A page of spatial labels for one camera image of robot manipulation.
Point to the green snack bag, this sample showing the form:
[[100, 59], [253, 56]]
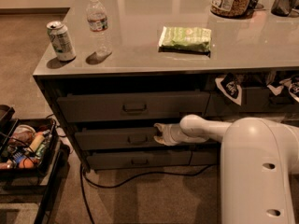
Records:
[[195, 39]]

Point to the orange fruit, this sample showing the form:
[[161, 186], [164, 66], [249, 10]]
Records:
[[26, 163]]

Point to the black white snack bag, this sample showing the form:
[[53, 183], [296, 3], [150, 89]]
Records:
[[291, 84]]

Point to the yellow mustard bottle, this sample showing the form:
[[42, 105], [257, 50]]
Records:
[[39, 138]]

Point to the silver green soda can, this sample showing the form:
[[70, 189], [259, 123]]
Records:
[[61, 41]]

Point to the black cart frame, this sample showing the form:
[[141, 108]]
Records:
[[30, 199]]

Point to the grey drawer cabinet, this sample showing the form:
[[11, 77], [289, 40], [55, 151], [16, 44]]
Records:
[[248, 48]]

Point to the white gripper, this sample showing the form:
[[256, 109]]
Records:
[[168, 134]]

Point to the dark glass container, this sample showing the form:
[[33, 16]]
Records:
[[283, 8]]

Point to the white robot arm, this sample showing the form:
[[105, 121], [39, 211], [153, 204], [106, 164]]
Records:
[[257, 156]]

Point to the black bin of items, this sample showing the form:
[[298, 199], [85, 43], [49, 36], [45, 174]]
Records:
[[16, 136]]

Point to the clear plastic water bottle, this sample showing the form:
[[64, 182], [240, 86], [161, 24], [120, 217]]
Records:
[[96, 16]]

